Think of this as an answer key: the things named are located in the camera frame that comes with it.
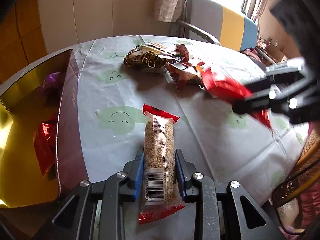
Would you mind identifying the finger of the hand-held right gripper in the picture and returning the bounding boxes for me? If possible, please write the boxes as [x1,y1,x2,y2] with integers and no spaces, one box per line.
[231,85,311,125]
[265,57,308,91]

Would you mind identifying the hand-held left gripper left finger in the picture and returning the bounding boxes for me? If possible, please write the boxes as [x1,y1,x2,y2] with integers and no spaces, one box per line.
[32,148,145,240]

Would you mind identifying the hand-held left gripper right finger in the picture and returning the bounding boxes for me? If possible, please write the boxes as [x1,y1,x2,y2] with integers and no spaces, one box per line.
[175,149,287,240]

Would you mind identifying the plain red snack packet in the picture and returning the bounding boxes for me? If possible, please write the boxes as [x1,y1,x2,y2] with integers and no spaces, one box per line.
[196,64,274,130]

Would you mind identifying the granola bar red-ended wrapper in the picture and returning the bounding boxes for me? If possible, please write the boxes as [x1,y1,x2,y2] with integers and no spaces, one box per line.
[138,103,185,225]

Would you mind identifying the brown gold snack packet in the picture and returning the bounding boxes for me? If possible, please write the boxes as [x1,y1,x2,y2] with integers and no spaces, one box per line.
[123,44,175,73]

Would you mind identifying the gold tin box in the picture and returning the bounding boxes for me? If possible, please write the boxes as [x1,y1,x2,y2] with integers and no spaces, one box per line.
[0,49,88,209]

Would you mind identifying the cardboard box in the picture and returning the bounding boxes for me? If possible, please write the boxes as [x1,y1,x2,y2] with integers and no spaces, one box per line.
[265,47,288,63]

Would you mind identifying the printed white tablecloth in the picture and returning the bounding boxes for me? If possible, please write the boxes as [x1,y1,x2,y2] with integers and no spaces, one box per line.
[47,35,310,207]

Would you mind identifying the red white snack packet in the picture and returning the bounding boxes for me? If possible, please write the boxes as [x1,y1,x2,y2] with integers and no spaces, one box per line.
[164,62,204,91]

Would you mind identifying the dark red snack packet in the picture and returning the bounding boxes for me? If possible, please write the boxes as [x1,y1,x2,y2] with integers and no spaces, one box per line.
[174,44,190,62]

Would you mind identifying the grey metal armrest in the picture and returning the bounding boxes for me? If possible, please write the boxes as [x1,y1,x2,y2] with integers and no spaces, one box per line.
[176,20,222,46]

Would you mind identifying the grey yellow blue sofa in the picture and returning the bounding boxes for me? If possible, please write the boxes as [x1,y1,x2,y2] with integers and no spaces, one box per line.
[183,0,260,53]

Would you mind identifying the black mesh chair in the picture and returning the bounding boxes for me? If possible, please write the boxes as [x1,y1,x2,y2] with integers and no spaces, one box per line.
[272,130,320,234]

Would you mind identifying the shiny red snack packet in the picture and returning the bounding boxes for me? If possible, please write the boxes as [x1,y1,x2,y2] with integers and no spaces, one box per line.
[34,120,58,178]

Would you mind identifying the purple snack packet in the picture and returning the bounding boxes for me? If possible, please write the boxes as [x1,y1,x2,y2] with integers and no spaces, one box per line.
[41,71,63,90]

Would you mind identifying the beige curtain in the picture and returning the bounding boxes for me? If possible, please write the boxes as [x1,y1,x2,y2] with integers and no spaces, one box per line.
[154,0,183,23]

